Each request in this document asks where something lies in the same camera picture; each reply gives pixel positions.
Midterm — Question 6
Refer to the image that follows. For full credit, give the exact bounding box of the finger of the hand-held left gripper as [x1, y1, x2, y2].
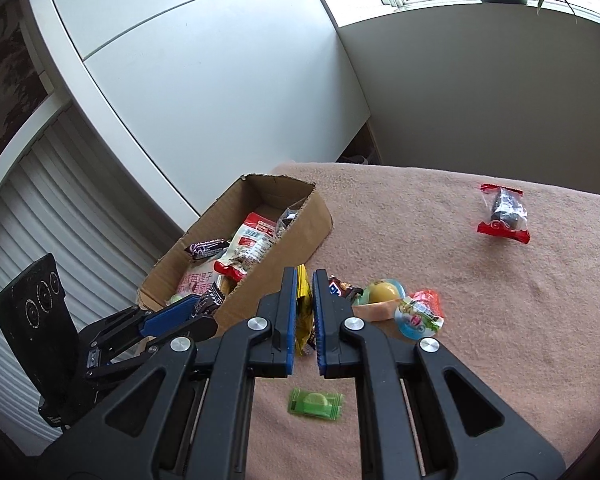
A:
[82, 296, 204, 356]
[85, 314, 219, 379]

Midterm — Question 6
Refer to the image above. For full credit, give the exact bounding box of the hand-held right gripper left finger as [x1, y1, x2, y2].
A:
[37, 266, 298, 480]

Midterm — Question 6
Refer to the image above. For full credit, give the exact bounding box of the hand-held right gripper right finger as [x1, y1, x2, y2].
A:
[312, 269, 567, 480]

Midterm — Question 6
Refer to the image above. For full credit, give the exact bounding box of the yellow snack packet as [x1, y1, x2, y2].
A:
[296, 263, 319, 357]

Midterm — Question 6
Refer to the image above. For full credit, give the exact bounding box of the sliced bread packet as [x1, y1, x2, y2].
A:
[176, 260, 224, 297]

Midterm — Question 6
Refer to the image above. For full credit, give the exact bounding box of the dark purple chocolate bar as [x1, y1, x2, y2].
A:
[184, 238, 230, 262]

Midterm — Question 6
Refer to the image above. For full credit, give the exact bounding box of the large red snack packet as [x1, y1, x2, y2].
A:
[213, 212, 279, 282]

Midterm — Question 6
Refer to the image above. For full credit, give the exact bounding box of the cardboard box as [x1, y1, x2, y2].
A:
[136, 173, 334, 331]

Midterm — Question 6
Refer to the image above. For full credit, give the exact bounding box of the small clear snack packet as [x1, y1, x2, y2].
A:
[275, 207, 304, 239]

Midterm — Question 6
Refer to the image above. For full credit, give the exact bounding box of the brown chocolate bar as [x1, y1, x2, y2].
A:
[327, 275, 365, 301]

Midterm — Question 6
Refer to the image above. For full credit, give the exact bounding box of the green wrapped candy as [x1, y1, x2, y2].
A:
[287, 387, 345, 420]

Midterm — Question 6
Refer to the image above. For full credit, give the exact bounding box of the yellow jelly cup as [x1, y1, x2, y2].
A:
[350, 277, 409, 322]

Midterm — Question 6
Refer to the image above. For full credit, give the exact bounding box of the colourful jelly cup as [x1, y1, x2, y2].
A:
[393, 288, 446, 339]

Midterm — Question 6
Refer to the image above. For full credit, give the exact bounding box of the white slatted shutter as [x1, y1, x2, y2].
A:
[0, 104, 202, 461]

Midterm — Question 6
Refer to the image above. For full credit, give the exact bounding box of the small red packet dark filling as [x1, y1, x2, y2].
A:
[476, 183, 531, 245]

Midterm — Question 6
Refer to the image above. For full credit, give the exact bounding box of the white cabinet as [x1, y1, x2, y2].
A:
[22, 0, 372, 217]

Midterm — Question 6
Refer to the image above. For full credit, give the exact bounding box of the dark patterned wall hanging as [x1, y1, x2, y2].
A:
[0, 0, 52, 182]

